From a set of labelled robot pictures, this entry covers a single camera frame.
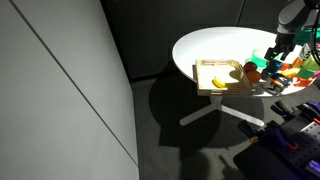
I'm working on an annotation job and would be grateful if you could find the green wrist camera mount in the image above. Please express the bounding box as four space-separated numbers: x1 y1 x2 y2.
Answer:
293 26 320 47

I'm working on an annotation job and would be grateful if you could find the yellow toy banana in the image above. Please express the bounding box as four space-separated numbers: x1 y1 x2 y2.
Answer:
212 77 228 89

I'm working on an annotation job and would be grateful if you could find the orange red block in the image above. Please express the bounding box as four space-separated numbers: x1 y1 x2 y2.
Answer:
293 77 314 88

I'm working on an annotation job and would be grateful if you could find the light wooden slatted tray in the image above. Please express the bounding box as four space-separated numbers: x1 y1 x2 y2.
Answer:
192 59 255 98

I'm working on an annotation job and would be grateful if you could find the orange toy fruit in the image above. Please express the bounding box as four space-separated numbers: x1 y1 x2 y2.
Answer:
245 69 262 84

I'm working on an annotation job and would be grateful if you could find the dark green block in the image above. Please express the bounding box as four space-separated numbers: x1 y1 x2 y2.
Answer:
296 67 316 80

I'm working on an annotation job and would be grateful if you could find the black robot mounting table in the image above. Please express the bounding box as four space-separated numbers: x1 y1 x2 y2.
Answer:
233 109 320 180

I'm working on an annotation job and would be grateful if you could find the green plastic bowl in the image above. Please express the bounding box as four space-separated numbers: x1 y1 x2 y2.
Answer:
244 48 278 70

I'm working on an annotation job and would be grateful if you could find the perforated metal breadboard plate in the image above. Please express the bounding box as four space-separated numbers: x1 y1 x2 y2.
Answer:
289 121 320 168

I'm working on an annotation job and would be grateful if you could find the purple black spring clamp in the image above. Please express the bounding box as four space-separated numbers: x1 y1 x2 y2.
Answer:
238 119 298 151
270 100 320 126

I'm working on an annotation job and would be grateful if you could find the black soft cube letter A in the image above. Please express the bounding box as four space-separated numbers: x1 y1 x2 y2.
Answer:
262 74 289 96

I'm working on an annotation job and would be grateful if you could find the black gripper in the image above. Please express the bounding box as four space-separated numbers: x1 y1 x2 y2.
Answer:
264 32 296 62

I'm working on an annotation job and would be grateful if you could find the white table pedestal base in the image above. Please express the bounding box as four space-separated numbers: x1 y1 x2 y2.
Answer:
179 94 265 128

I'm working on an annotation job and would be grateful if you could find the blue cube block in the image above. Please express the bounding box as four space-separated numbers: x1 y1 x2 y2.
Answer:
265 59 284 75

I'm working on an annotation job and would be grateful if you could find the thick black camera cable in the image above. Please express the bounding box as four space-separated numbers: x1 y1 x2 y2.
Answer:
309 9 320 65

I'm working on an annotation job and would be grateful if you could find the small yellow toy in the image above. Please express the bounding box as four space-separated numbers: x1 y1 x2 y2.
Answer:
281 67 301 80

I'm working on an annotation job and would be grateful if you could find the lime green foam cube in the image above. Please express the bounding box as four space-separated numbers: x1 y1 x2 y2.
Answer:
301 54 320 72

